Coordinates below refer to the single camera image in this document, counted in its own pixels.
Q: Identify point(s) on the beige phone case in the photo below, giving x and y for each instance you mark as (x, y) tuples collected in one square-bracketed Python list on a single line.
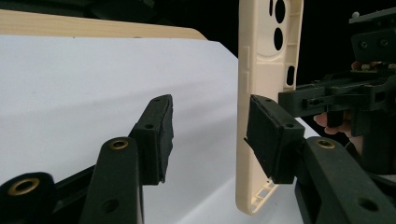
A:
[(261, 68)]

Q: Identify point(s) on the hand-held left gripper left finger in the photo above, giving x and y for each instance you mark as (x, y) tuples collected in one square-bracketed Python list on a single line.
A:
[(155, 146)]

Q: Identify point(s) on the white table sheet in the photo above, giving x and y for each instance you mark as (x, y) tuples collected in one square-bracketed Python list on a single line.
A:
[(77, 93)]

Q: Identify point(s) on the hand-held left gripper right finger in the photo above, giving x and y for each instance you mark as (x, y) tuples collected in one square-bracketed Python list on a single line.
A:
[(271, 140)]

